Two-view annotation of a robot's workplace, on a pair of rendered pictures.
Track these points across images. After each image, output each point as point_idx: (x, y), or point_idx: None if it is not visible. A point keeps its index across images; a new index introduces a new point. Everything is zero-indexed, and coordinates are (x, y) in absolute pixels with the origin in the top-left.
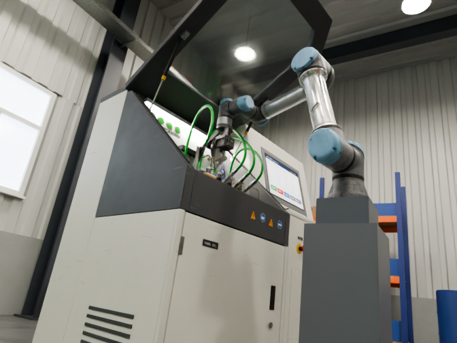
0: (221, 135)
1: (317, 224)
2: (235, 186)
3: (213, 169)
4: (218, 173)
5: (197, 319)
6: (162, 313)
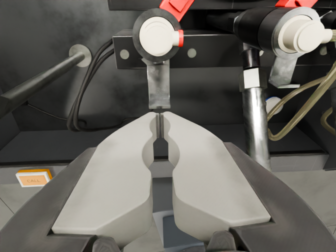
0: None
1: (154, 220)
2: (329, 89)
3: (154, 91)
4: (287, 36)
5: None
6: None
